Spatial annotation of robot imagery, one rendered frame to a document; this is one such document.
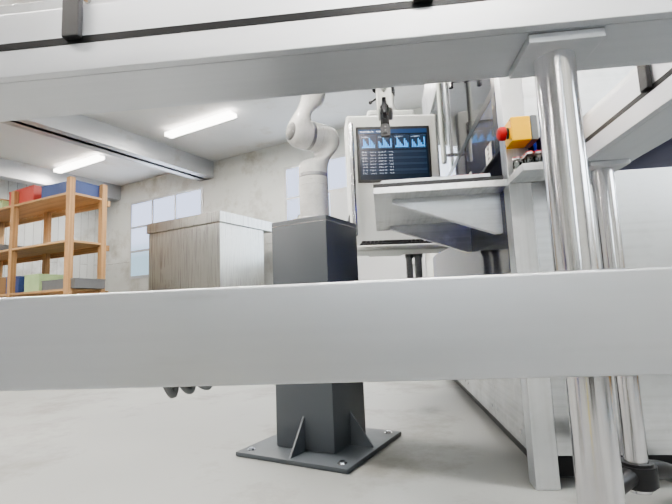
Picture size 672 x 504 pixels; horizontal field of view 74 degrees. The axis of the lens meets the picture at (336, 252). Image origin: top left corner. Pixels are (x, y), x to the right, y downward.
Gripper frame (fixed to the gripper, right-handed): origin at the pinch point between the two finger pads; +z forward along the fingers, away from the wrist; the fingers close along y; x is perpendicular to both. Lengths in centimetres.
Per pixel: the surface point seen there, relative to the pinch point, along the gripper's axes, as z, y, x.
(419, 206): 27.3, -2.5, -9.5
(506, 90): -4.7, -12.5, -36.8
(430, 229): 27, 48, -18
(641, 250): 46, -12, -70
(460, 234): 30, 48, -31
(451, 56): 26, -89, -7
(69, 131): -169, 346, 375
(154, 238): -46, 432, 310
